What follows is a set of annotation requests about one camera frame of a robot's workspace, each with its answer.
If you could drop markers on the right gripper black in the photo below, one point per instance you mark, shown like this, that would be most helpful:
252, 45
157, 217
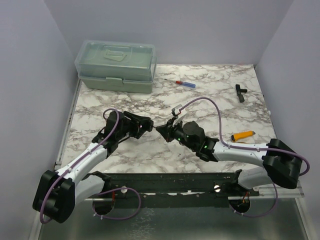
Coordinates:
167, 130

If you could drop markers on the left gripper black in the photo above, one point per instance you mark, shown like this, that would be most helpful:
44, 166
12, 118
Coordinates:
137, 129

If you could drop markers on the black padlock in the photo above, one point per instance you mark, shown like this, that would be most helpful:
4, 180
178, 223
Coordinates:
147, 125

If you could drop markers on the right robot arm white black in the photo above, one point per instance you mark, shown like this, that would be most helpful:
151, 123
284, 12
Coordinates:
274, 161

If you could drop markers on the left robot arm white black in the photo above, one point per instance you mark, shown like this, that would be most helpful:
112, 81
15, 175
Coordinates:
59, 191

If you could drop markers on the red blue screwdriver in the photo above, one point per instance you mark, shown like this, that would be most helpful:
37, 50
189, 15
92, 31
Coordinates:
181, 83

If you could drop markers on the green plastic toolbox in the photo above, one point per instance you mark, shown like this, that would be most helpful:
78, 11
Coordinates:
117, 66

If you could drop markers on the black T-shaped tool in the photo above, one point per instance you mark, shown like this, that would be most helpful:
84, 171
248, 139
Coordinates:
239, 92

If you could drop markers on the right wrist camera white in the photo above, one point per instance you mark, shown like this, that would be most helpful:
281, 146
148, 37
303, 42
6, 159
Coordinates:
178, 114

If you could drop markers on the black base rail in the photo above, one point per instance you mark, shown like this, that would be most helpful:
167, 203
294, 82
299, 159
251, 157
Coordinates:
170, 190

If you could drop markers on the aluminium extrusion rail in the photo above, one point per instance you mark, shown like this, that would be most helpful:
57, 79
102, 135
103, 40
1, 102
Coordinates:
268, 192

